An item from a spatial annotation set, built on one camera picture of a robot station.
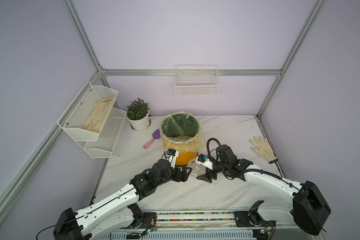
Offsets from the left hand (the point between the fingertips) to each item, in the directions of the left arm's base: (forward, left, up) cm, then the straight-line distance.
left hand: (184, 170), depth 75 cm
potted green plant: (+41, +32, +1) cm, 52 cm away
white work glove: (+22, -55, -15) cm, 61 cm away
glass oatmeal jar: (-1, -7, +2) cm, 7 cm away
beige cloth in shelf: (+20, +47, +15) cm, 54 cm away
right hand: (+3, -9, -5) cm, 11 cm away
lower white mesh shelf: (+16, +49, -3) cm, 51 cm away
